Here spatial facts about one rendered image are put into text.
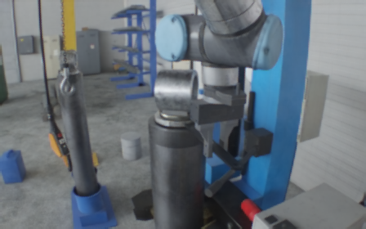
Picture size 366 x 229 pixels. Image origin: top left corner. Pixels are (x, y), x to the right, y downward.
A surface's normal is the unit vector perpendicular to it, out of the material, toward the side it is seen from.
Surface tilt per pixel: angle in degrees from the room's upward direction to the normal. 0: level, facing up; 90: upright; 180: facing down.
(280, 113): 90
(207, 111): 90
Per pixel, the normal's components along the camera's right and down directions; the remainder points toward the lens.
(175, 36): -0.74, 0.22
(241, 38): -0.06, 0.85
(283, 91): 0.41, 0.30
